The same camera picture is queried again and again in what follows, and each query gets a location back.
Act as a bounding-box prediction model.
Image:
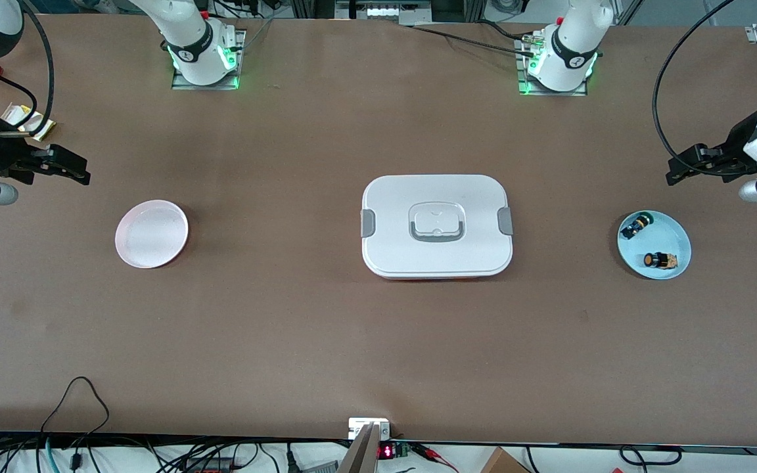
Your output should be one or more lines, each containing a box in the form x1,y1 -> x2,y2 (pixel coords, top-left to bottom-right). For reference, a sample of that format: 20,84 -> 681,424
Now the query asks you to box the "yellow snack box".
1,103 -> 57,140

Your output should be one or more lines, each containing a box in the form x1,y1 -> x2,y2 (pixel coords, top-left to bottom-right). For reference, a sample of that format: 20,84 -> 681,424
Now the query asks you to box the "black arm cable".
0,0 -> 56,135
653,0 -> 737,160

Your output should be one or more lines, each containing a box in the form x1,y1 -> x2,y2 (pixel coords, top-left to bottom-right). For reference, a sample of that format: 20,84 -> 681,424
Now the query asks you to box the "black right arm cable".
0,0 -> 56,135

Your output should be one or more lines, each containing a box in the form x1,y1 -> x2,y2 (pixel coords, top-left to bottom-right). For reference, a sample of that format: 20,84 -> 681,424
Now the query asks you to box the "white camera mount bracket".
348,418 -> 391,442

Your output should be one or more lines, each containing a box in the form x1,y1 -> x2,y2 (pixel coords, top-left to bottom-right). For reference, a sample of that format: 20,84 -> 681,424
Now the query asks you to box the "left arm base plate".
515,34 -> 589,97

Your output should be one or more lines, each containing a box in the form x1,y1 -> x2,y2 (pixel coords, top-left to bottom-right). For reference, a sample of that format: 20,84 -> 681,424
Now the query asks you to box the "black looped cable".
40,376 -> 110,438

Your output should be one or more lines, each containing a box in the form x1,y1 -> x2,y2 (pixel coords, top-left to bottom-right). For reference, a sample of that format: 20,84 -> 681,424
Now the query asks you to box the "black coiled cable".
618,445 -> 683,468

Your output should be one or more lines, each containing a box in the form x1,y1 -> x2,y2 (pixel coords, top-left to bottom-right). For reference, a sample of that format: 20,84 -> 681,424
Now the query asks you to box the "white lidded container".
360,174 -> 514,281

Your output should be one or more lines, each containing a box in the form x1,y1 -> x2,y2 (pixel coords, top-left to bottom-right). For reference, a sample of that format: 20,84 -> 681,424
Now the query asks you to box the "light blue plate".
617,210 -> 692,281

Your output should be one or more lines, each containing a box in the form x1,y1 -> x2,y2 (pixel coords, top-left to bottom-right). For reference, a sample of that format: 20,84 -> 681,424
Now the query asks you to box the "black cable across table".
410,21 -> 538,58

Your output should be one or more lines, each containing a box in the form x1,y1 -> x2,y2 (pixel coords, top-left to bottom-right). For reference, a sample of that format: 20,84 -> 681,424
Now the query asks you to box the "white power strip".
335,0 -> 432,20

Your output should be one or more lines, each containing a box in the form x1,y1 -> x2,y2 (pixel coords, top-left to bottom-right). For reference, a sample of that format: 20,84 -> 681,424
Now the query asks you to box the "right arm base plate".
170,29 -> 247,91

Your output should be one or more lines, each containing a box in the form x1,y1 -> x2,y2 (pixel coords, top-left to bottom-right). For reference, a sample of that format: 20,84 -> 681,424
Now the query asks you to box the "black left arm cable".
653,0 -> 737,160

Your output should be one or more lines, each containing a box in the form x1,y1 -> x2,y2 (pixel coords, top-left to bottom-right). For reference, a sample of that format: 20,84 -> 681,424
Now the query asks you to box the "green push-button switch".
620,214 -> 655,240

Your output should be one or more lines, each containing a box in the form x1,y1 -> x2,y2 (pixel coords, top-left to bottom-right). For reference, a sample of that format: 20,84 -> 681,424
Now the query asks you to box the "pink plate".
115,200 -> 189,269

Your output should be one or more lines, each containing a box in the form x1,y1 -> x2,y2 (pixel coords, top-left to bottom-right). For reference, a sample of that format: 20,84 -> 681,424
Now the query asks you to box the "brown cardboard piece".
480,447 -> 532,473

